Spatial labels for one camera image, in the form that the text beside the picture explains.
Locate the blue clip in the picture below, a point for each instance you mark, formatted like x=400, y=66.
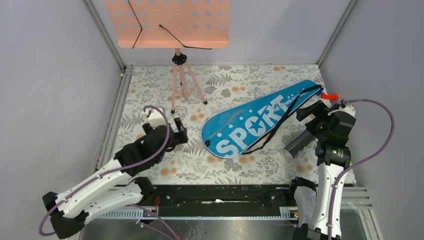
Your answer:
x=319, y=93

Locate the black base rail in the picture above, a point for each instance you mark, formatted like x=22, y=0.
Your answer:
x=251, y=200

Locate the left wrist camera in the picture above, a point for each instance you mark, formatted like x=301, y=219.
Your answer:
x=155, y=117

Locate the pink perforated music stand desk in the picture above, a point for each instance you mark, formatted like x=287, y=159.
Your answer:
x=196, y=24

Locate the blue sport racket bag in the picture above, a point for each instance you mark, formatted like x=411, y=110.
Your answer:
x=232, y=132

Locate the black shuttlecock tube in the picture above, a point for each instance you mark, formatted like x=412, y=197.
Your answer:
x=294, y=148

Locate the orange clip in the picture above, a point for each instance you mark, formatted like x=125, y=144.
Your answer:
x=330, y=97

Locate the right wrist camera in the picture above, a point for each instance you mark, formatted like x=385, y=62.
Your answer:
x=347, y=108

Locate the pink tripod stand legs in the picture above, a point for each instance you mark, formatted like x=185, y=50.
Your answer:
x=180, y=63

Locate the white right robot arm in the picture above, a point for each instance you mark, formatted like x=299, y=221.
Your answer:
x=319, y=204

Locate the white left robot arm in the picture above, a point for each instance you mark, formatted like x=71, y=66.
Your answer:
x=116, y=184

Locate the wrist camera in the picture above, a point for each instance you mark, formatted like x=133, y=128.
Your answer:
x=155, y=117
x=347, y=108

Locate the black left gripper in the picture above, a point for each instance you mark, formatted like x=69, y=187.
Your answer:
x=179, y=124

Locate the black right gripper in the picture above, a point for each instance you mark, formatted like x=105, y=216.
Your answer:
x=319, y=109

